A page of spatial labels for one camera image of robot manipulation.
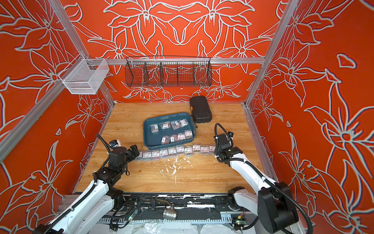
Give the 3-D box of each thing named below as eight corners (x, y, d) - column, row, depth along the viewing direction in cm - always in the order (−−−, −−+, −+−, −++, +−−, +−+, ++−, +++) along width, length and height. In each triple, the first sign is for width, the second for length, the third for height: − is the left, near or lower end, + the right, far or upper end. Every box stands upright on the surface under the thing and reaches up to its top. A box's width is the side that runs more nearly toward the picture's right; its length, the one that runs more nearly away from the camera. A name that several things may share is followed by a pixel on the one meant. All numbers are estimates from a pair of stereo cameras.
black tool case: (193, 123, 108) (193, 119, 103) (189, 101, 123) (189, 96, 119) (211, 122, 109) (212, 117, 104) (205, 100, 124) (205, 95, 120)
